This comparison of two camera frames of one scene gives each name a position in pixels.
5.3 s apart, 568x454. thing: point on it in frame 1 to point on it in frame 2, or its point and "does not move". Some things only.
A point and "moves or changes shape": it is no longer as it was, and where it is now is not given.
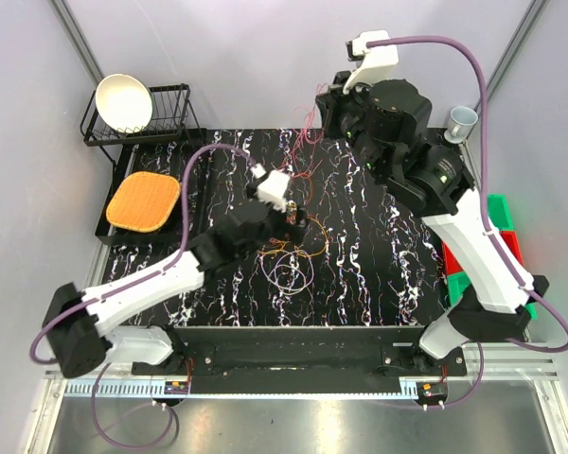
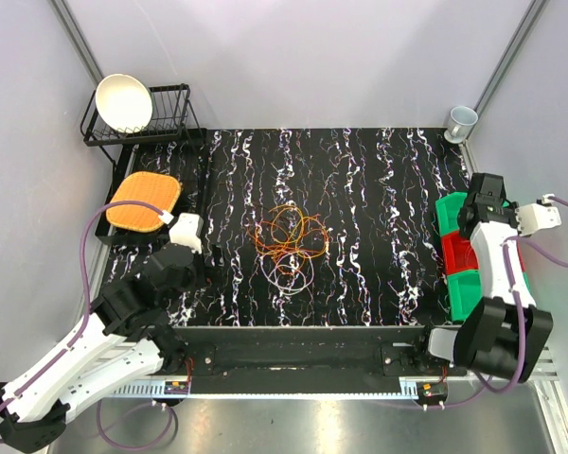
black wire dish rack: (173, 116) does not move
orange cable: (306, 174) moves or changes shape
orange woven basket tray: (144, 200) does not move
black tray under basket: (168, 159) does not move
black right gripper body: (345, 116) to (512, 206)
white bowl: (124, 103) does not move
